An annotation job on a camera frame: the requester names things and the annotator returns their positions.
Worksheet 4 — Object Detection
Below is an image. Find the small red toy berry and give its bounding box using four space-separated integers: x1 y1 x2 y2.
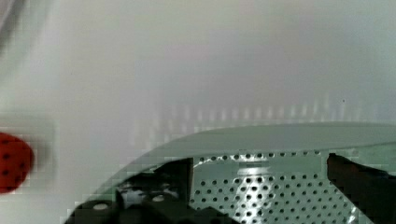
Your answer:
0 133 35 194

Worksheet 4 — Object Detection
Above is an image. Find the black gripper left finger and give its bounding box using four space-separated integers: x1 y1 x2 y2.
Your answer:
64 158 240 224

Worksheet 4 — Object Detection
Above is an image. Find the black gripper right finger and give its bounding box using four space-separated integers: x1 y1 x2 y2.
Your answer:
326 153 396 224

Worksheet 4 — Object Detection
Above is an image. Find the green perforated strainer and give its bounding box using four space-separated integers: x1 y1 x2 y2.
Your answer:
86 122 395 224

